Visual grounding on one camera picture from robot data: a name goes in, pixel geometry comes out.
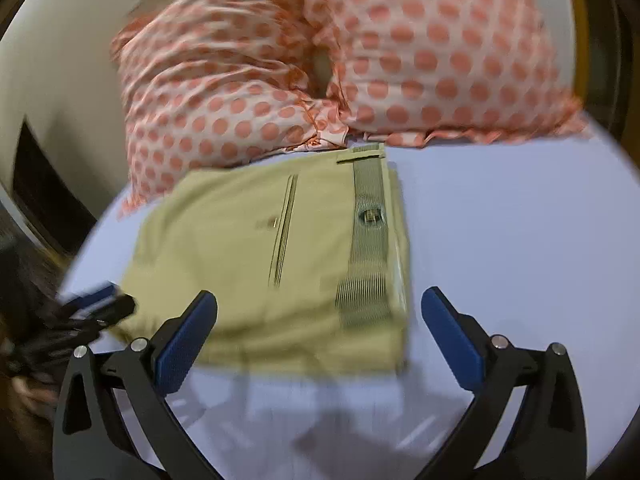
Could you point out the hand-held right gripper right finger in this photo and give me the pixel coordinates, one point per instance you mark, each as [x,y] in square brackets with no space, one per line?
[450,341]

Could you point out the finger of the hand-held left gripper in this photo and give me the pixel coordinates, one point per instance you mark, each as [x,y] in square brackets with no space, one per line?
[102,305]

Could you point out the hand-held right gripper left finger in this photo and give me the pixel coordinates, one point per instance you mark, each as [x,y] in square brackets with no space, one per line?
[181,340]

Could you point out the khaki pants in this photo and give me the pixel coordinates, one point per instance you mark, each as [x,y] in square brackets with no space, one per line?
[280,265]

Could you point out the light blue bed sheet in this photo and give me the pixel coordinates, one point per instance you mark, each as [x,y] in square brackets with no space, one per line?
[505,240]

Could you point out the orange polka dot pillow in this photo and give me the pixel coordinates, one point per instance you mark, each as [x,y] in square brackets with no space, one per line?
[215,105]
[440,55]

